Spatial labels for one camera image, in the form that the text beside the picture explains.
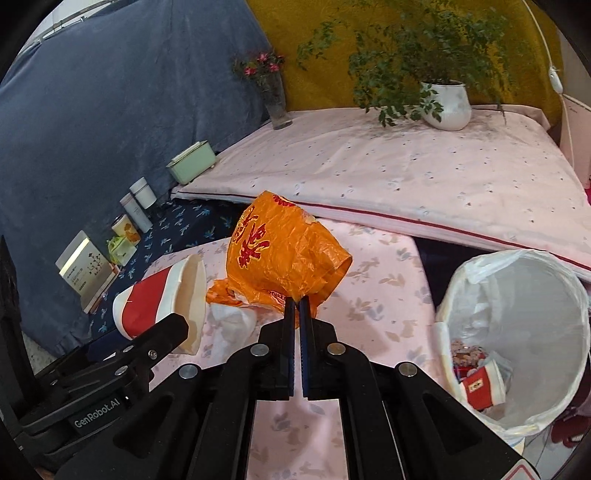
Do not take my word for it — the navy floral cloth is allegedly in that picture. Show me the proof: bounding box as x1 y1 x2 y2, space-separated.
88 196 259 356

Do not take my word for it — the small red label paper cup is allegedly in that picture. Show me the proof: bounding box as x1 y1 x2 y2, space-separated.
459 360 506 411

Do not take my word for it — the blue-grey blanket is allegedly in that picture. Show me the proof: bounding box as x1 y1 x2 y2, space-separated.
0 0 273 358

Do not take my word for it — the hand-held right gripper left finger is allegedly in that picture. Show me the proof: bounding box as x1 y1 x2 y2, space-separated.
55 298 296 480

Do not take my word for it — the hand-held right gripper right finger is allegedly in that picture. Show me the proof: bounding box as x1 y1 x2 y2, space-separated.
299 295 541 480

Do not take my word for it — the potted plant in white pot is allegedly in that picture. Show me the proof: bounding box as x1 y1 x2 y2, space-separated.
298 0 513 132

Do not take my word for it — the white appliance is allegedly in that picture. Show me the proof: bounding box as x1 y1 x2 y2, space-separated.
558 92 591 183

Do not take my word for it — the printed tin can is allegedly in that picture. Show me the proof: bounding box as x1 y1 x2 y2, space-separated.
111 215 140 245

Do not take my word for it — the white bottle with pink stripe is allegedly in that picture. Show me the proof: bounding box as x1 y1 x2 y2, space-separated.
120 194 153 234

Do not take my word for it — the brown patterned wrapper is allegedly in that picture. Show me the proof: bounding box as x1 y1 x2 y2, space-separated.
450 339 485 370

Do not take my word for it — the yellow cloth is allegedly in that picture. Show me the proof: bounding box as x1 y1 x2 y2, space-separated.
245 0 564 127

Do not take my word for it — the pink dotted mattress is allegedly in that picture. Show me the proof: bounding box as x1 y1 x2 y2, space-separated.
171 105 591 283

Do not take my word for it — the white cable with switch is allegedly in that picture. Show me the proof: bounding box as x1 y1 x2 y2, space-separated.
522 0 564 95

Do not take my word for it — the crumpled white tissue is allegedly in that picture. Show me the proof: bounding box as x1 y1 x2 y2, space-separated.
208 302 259 352

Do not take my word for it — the green tissue pack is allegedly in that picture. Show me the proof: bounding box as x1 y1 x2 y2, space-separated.
107 235 134 267

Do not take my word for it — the trash bin with white liner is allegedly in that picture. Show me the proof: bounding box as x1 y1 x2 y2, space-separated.
434 249 591 439

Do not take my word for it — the pale green tissue box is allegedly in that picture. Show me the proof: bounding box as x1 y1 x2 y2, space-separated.
166 141 219 185

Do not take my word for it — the pink rabbit print tablecloth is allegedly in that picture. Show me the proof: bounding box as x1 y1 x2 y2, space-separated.
139 217 444 480

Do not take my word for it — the glass vase with pink flowers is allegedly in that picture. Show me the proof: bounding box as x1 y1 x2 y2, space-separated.
231 52 294 131

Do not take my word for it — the white cardboard box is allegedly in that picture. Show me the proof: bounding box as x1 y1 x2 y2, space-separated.
55 231 118 315

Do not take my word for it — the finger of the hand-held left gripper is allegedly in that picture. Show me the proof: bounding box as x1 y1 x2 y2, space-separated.
58 313 190 394

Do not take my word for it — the large red white paper cup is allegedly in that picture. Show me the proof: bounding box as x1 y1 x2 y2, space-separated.
112 256 208 355

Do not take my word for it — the white cylindrical bottle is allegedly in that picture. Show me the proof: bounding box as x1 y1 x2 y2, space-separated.
129 178 158 210

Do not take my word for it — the orange plastic bag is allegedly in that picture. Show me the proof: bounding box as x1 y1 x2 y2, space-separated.
205 191 352 319

